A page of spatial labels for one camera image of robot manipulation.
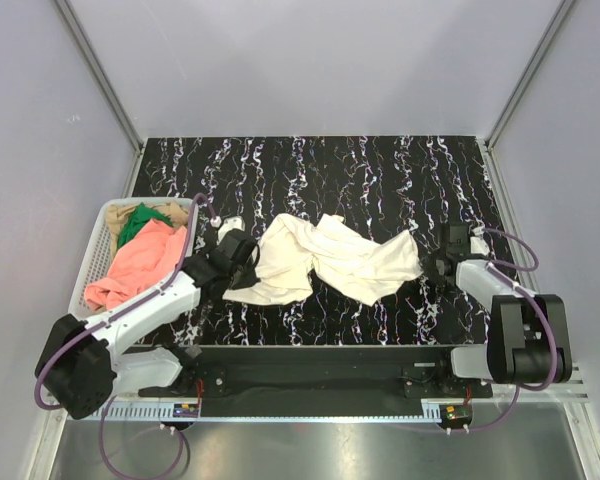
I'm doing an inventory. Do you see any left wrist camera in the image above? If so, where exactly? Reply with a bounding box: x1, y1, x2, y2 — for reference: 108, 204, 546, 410
217, 216, 245, 242

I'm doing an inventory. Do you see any white slotted cable duct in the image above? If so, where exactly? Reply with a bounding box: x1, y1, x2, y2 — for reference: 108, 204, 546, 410
67, 403, 201, 420

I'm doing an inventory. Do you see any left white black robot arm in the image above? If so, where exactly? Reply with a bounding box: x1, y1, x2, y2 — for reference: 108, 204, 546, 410
34, 229, 260, 420

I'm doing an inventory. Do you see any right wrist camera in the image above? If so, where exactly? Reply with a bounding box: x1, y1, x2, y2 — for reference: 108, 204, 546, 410
470, 227, 490, 256

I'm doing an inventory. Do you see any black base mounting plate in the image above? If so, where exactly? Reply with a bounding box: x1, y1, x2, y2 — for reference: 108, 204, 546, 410
140, 346, 493, 419

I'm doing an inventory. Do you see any right aluminium frame post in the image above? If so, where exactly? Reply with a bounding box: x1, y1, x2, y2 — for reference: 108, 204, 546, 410
485, 0, 579, 151

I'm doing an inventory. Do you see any aluminium frame post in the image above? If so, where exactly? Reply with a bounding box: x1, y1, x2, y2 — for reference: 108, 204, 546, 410
52, 0, 144, 154
485, 0, 579, 151

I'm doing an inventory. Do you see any aluminium front rail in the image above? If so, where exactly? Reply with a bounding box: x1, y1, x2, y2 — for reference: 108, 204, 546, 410
44, 363, 589, 402

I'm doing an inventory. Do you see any left small circuit board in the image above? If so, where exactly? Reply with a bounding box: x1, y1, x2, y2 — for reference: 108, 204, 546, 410
173, 403, 199, 418

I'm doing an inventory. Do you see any salmon pink t shirt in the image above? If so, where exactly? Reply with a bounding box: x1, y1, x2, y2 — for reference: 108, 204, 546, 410
83, 219, 187, 311

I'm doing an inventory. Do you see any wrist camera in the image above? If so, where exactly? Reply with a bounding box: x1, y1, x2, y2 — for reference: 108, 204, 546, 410
470, 227, 490, 256
217, 216, 245, 242

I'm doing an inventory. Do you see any beige t shirt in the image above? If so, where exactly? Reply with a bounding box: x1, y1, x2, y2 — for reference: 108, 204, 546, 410
105, 202, 189, 255

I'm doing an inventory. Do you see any right small circuit board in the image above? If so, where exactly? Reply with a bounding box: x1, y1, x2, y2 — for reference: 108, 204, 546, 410
444, 404, 473, 421

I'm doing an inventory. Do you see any white plastic laundry basket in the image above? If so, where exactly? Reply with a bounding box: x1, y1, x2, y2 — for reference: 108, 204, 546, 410
68, 197, 192, 319

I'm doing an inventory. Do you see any green t shirt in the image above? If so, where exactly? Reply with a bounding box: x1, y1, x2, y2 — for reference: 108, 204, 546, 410
117, 203, 173, 249

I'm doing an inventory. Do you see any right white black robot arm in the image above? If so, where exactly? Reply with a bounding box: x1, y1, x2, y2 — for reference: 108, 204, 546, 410
422, 223, 573, 397

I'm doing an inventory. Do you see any small circuit board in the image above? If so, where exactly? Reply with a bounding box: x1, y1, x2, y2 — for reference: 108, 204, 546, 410
444, 404, 473, 421
173, 403, 199, 418

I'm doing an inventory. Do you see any cream white t shirt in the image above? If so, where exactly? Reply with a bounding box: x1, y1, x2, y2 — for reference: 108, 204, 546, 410
223, 214, 423, 306

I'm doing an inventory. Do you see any left aluminium frame post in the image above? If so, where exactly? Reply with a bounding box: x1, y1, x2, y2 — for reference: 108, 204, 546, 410
52, 0, 144, 154

